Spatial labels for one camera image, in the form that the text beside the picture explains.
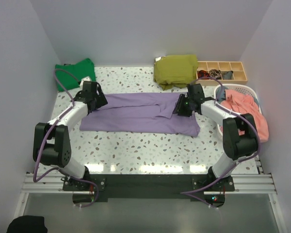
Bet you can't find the pink t-shirt in basket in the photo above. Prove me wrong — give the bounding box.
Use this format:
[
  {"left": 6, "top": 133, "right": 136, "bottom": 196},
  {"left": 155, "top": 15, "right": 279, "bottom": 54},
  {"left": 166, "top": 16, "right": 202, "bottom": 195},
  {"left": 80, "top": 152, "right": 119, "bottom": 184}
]
[{"left": 220, "top": 89, "right": 269, "bottom": 143}]

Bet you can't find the white laundry basket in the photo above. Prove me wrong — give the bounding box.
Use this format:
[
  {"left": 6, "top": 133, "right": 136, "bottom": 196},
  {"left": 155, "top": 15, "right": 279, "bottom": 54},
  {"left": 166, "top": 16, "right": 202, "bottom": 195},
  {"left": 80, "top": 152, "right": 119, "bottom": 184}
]
[{"left": 213, "top": 83, "right": 262, "bottom": 141}]

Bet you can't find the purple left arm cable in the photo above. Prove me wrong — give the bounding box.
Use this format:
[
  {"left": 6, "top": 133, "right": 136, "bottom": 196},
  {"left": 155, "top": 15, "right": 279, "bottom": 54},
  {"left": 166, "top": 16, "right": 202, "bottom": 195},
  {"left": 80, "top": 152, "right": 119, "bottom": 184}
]
[{"left": 33, "top": 68, "right": 100, "bottom": 208}]

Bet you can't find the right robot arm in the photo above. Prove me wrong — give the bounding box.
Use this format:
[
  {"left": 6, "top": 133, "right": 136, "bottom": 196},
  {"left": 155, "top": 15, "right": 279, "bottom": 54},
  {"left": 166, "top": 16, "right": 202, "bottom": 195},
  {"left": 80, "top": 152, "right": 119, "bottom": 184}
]
[{"left": 173, "top": 84, "right": 260, "bottom": 191}]

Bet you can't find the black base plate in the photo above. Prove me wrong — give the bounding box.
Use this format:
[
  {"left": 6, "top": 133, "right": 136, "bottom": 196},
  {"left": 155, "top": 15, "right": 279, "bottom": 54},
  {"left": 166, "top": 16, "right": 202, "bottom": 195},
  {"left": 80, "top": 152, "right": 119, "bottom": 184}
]
[{"left": 61, "top": 174, "right": 235, "bottom": 206}]

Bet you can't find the folded olive green t-shirt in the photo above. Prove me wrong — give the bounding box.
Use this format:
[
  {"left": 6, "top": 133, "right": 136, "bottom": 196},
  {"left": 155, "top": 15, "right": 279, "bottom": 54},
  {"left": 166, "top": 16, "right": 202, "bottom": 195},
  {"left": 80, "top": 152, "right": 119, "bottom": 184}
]
[{"left": 153, "top": 54, "right": 198, "bottom": 90}]

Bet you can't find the black cloth at corner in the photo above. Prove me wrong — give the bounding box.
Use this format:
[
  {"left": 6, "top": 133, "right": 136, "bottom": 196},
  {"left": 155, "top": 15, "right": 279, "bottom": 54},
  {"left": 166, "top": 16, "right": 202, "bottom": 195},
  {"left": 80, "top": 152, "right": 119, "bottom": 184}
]
[{"left": 7, "top": 216, "right": 48, "bottom": 233}]

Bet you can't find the aluminium rail frame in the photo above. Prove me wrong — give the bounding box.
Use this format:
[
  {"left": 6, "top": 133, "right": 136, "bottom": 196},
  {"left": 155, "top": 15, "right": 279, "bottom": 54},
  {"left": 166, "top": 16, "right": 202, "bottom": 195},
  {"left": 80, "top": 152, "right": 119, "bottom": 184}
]
[{"left": 13, "top": 143, "right": 288, "bottom": 233}]

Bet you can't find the orange black cloth roll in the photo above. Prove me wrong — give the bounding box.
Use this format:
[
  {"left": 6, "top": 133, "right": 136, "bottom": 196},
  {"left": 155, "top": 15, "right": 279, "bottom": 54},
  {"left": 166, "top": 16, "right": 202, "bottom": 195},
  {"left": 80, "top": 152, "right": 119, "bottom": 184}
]
[{"left": 197, "top": 70, "right": 210, "bottom": 79}]

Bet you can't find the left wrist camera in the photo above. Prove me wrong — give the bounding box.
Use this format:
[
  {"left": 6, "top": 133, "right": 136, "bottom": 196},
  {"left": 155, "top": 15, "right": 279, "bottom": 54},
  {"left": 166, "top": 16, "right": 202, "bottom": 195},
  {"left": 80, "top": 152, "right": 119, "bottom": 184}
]
[{"left": 79, "top": 76, "right": 92, "bottom": 86}]

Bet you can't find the dark grey cloth roll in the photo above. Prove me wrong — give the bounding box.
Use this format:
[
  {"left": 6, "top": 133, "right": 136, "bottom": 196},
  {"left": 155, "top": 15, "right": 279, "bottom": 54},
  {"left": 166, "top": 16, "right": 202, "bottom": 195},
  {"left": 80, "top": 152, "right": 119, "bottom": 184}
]
[{"left": 221, "top": 70, "right": 233, "bottom": 80}]

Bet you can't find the wooden compartment box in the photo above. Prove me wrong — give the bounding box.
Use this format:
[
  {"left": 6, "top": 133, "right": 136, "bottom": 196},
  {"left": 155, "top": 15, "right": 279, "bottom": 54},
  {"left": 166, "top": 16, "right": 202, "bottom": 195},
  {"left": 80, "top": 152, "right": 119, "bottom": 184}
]
[{"left": 196, "top": 61, "right": 248, "bottom": 86}]

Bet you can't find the purple t-shirt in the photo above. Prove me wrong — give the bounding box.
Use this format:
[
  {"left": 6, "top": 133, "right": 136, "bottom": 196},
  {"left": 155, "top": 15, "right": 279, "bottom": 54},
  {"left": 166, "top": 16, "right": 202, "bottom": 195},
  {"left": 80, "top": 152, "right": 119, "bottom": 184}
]
[{"left": 80, "top": 93, "right": 200, "bottom": 137}]

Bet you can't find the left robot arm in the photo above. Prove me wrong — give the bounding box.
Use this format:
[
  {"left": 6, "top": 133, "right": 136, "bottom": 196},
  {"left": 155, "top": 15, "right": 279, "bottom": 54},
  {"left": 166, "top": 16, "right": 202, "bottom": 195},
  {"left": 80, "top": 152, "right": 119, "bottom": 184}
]
[{"left": 33, "top": 81, "right": 108, "bottom": 190}]

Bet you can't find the patterned brown cloth roll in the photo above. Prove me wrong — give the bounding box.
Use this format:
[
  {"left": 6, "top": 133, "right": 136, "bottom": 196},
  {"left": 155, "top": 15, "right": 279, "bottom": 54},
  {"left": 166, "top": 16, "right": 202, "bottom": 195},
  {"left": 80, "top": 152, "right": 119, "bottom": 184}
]
[{"left": 209, "top": 69, "right": 222, "bottom": 80}]

